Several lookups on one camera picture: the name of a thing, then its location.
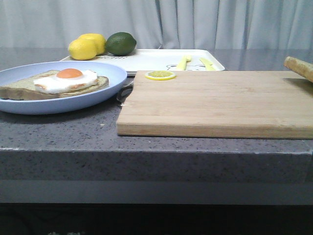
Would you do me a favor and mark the light blue round plate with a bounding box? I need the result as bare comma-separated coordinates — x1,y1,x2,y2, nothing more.
0,61,127,115

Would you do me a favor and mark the bread slice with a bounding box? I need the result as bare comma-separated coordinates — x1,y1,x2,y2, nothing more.
0,70,109,100
284,56,313,82

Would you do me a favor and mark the white serving tray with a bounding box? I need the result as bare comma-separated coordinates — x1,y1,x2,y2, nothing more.
59,48,225,72

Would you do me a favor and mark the metal spoon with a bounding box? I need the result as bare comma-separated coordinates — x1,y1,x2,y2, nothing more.
116,81,134,103

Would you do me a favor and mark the lemon slice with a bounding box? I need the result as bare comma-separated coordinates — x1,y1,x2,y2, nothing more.
145,70,176,81

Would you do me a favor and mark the yellow plastic fork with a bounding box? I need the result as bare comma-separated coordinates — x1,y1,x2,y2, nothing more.
175,55,192,71

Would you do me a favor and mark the wooden cutting board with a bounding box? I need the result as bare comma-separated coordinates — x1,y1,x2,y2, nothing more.
116,71,313,139

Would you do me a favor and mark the yellow plastic knife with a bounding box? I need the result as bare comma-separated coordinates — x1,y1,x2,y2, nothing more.
199,57,216,71

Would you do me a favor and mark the green lime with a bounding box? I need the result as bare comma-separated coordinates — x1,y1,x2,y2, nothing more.
105,32,137,56

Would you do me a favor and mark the white curtain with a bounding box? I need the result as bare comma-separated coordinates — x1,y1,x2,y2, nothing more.
0,0,313,49

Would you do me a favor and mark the rear yellow lemon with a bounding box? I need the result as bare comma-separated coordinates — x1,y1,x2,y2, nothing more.
78,33,106,55

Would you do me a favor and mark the yellow lemon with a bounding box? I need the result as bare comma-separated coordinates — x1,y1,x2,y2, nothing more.
78,33,106,55
68,39,97,60

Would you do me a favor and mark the fried egg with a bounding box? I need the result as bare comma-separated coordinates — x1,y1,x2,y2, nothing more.
33,68,98,94

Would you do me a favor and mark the front yellow lemon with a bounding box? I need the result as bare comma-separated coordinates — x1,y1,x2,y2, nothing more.
68,39,97,60

